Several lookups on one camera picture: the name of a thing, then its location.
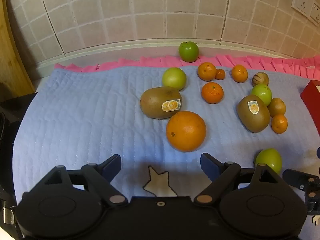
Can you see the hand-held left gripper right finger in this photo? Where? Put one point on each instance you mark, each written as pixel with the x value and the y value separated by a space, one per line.
pixel 208 165

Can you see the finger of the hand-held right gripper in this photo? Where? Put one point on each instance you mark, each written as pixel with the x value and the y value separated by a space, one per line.
pixel 297 178
pixel 318 152

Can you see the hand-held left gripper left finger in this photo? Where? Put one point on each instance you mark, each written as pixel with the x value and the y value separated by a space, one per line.
pixel 112 164

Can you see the large orange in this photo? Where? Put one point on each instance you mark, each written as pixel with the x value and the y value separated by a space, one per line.
pixel 186 131

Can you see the red box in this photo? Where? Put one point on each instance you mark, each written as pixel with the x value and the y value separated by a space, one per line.
pixel 311 96

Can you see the plain brown fruit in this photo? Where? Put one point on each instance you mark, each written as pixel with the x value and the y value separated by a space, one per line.
pixel 276 107

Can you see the kiwi with one sticker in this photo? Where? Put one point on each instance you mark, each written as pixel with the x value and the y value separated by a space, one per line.
pixel 253 118

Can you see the kiwi with two stickers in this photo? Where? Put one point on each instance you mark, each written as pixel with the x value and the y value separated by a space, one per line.
pixel 156 101

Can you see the pale green apple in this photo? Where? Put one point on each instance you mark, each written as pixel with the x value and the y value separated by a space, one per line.
pixel 174 78

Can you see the blue quilted mat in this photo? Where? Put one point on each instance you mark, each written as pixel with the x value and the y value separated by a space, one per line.
pixel 87 120

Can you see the small mandarin orange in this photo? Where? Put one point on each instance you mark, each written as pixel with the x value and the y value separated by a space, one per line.
pixel 220 74

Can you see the striped brown fruit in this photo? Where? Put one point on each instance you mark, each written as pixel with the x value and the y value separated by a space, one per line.
pixel 260 79

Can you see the pink fringed cloth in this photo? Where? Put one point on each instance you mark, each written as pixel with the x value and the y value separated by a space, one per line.
pixel 150 61

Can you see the dark green apple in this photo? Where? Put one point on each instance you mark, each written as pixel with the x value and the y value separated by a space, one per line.
pixel 188 52

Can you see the wooden board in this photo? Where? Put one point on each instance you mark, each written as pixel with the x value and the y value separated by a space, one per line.
pixel 11 55

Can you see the white wall socket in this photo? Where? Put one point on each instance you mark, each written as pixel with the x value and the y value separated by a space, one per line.
pixel 315 13
pixel 302 1

